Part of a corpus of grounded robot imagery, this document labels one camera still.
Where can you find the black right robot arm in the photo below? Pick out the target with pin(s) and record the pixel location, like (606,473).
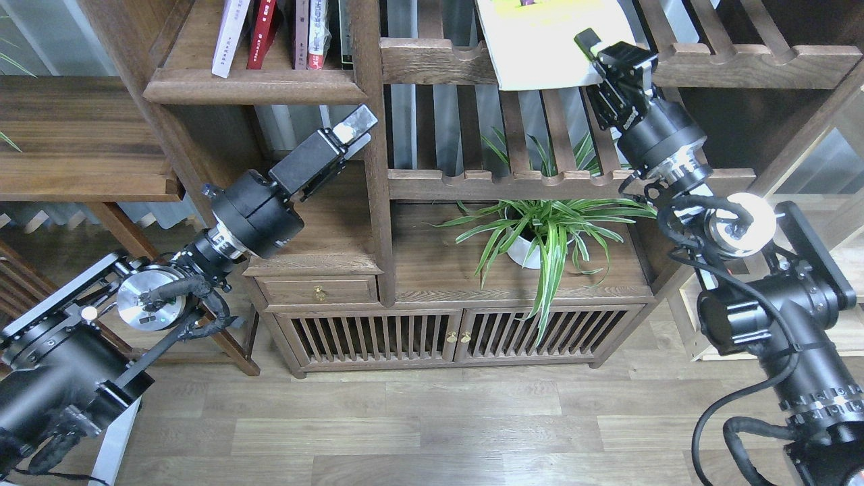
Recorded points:
(769,286)

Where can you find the slatted cabinet door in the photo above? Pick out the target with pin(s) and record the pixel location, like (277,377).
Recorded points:
(371,339)
(573,334)

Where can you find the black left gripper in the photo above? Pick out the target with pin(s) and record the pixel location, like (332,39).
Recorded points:
(256,213)

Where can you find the red cover book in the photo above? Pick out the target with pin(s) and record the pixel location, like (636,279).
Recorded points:
(264,29)

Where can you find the red white upright book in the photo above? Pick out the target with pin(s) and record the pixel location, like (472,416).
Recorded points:
(318,34)

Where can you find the white plant pot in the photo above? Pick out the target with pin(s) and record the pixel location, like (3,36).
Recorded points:
(523,253)

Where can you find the yellow cover book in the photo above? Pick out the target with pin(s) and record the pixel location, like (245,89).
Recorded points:
(532,46)

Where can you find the white lavender book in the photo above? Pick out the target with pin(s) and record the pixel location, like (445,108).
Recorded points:
(231,29)

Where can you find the light wooden shelf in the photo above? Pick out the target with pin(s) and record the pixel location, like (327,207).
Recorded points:
(827,186)

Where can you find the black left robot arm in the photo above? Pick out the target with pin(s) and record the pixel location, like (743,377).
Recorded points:
(79,358)

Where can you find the dark upright book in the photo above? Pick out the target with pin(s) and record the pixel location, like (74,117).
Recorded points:
(346,50)

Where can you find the dark wooden bookshelf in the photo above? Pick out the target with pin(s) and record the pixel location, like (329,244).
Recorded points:
(373,219)

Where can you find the right slatted cabinet door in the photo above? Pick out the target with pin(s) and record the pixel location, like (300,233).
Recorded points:
(573,334)

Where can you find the dark slatted wooden chair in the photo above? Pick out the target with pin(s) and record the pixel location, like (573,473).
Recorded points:
(22,286)

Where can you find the green spider plant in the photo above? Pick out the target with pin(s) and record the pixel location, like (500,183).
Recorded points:
(554,231)

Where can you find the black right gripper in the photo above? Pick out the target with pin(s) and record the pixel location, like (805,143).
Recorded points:
(658,137)

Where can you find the left slatted cabinet door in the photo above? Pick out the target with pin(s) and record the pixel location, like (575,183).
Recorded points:
(371,339)

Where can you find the white stand leg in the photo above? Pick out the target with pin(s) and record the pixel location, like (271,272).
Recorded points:
(114,443)

